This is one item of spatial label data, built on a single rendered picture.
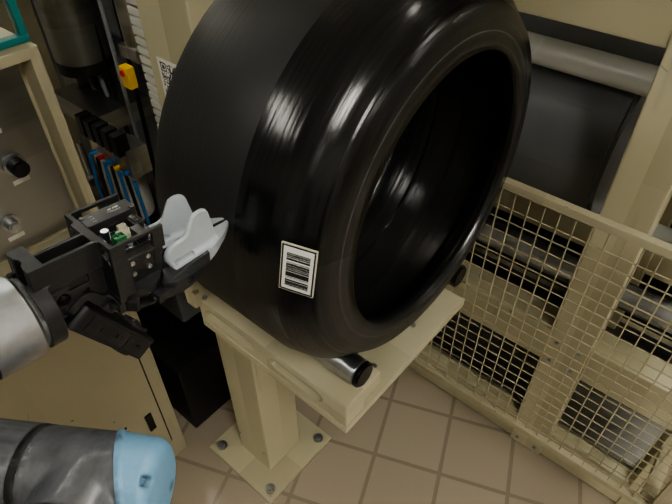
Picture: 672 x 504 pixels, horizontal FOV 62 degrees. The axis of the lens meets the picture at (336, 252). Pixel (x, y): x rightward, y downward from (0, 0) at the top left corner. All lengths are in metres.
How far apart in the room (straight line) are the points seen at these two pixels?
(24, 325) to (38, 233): 0.73
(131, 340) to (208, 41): 0.33
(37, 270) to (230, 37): 0.31
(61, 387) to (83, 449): 0.90
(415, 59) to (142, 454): 0.43
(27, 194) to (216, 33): 0.62
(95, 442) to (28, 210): 0.75
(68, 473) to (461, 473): 1.47
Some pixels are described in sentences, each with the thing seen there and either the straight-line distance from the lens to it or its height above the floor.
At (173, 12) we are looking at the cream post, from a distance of 0.88.
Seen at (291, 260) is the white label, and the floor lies 1.23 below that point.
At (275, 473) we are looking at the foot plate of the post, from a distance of 1.80.
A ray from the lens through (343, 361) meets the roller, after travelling 0.87.
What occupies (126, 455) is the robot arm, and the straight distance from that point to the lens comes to 0.48.
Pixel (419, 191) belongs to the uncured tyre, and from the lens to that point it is 1.06.
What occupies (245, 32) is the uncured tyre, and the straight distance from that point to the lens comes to 0.64.
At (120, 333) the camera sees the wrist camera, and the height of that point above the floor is 1.21.
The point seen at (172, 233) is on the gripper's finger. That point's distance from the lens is 0.60.
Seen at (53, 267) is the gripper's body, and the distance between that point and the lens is 0.50.
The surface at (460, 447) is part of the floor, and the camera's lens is 1.88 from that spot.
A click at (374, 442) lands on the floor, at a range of 1.85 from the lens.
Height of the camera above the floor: 1.62
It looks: 43 degrees down
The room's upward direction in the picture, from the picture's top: straight up
